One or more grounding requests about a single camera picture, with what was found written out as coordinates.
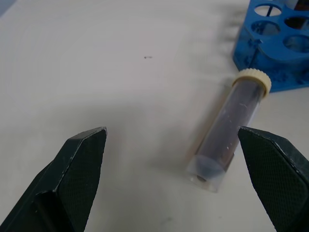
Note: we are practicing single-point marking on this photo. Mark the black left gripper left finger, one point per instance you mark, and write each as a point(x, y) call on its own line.
point(60, 183)

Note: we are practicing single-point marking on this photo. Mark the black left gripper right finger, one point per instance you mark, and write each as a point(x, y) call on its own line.
point(277, 178)

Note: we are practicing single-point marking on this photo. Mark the clear tube with yellow cap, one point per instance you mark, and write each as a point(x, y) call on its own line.
point(222, 135)

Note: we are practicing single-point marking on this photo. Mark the blue tube rack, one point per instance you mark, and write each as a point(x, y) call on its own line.
point(272, 50)

